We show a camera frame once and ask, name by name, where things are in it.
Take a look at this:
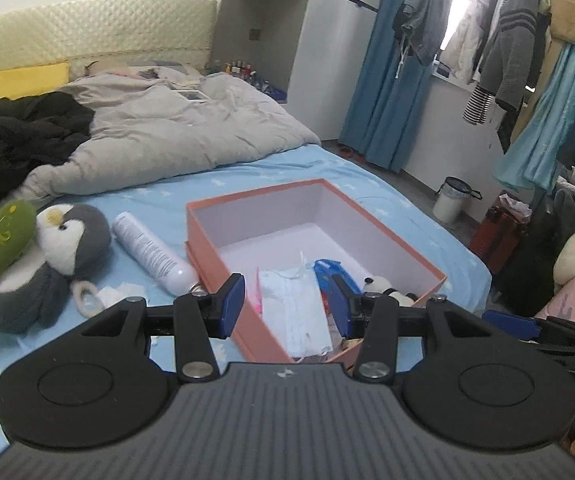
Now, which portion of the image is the white tissue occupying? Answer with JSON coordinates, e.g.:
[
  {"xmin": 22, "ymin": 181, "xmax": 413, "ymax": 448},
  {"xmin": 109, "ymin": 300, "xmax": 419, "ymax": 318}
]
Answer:
[{"xmin": 96, "ymin": 282, "xmax": 149, "ymax": 309}]

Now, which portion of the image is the grey white penguin plush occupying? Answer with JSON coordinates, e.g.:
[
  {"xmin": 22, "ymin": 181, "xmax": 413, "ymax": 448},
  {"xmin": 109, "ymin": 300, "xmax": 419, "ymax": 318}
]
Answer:
[{"xmin": 0, "ymin": 204, "xmax": 111, "ymax": 335}]

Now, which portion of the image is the white face mask pack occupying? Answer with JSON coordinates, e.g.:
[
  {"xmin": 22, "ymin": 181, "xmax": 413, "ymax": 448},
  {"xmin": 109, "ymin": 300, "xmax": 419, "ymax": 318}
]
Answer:
[{"xmin": 258, "ymin": 264, "xmax": 333, "ymax": 359}]

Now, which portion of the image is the hanging grey striped sweater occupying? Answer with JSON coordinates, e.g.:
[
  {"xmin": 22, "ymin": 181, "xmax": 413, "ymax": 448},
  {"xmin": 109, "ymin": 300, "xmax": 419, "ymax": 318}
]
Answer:
[{"xmin": 463, "ymin": 0, "xmax": 551, "ymax": 125}]

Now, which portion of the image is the blue plastic packet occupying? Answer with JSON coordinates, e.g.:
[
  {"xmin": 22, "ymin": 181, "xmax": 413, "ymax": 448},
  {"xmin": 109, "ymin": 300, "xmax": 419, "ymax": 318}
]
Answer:
[{"xmin": 312, "ymin": 259, "xmax": 362, "ymax": 313}]

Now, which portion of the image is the small panda plush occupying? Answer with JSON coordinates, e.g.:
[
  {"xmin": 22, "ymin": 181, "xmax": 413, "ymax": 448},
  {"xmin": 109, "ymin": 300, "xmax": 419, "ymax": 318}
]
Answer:
[{"xmin": 362, "ymin": 276, "xmax": 415, "ymax": 307}]

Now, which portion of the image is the pink cardboard box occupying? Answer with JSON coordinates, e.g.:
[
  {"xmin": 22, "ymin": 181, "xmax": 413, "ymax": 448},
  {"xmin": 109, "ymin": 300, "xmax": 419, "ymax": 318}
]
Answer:
[{"xmin": 186, "ymin": 179, "xmax": 446, "ymax": 365}]

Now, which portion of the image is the blue curtain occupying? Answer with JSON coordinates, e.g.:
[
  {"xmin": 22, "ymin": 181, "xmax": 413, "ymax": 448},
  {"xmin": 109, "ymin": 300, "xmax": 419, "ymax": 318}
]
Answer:
[{"xmin": 338, "ymin": 0, "xmax": 452, "ymax": 172}]

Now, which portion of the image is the yellow pillow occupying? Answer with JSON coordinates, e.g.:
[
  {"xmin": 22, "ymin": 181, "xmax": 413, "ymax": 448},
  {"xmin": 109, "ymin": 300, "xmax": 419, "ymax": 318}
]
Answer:
[{"xmin": 0, "ymin": 63, "xmax": 70, "ymax": 100}]

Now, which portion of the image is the grey duvet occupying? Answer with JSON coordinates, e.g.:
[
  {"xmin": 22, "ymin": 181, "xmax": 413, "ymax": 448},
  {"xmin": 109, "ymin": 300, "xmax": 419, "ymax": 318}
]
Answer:
[{"xmin": 14, "ymin": 68, "xmax": 319, "ymax": 205}]

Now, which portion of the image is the black coat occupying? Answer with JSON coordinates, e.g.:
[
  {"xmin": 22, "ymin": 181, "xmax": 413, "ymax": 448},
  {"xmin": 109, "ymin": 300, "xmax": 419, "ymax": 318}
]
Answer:
[{"xmin": 0, "ymin": 91, "xmax": 94, "ymax": 202}]

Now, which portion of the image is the teal hanging garment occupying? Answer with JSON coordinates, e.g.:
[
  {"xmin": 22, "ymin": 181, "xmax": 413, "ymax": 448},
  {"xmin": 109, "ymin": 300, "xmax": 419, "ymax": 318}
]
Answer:
[{"xmin": 491, "ymin": 0, "xmax": 575, "ymax": 194}]

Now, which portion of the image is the pink small toy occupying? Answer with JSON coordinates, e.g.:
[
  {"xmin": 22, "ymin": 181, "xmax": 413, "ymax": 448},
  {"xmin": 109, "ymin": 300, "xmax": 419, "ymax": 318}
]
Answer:
[{"xmin": 251, "ymin": 268, "xmax": 263, "ymax": 316}]

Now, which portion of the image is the white spray bottle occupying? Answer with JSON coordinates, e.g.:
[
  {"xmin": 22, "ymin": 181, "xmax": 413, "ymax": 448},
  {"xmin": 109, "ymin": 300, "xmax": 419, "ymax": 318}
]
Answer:
[{"xmin": 111, "ymin": 211, "xmax": 200, "ymax": 297}]

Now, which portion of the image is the white trash bin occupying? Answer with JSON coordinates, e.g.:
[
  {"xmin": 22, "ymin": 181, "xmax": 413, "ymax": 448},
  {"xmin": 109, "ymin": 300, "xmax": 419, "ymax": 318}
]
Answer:
[{"xmin": 432, "ymin": 177, "xmax": 483, "ymax": 224}]

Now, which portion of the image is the beige padded headboard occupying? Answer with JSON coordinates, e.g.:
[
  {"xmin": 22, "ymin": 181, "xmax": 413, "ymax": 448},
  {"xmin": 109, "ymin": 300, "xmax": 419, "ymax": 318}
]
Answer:
[{"xmin": 0, "ymin": 0, "xmax": 217, "ymax": 76}]

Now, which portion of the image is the red suitcase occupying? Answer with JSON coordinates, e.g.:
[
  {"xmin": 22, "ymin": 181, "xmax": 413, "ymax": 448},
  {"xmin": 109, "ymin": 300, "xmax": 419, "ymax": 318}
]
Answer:
[{"xmin": 469, "ymin": 192, "xmax": 533, "ymax": 275}]

